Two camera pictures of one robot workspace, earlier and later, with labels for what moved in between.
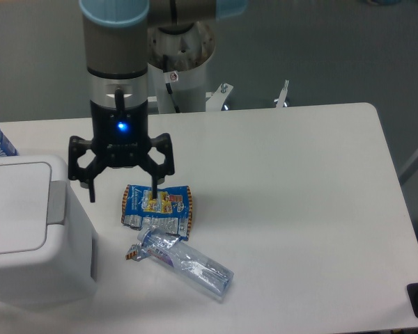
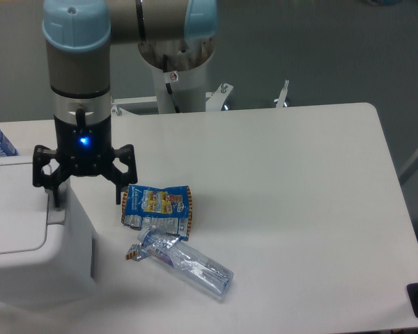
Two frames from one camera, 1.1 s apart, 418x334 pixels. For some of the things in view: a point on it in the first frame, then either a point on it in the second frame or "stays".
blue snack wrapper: (171, 213) stays
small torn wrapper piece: (134, 252) stays
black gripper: (120, 140) → (83, 150)
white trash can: (41, 246) stays
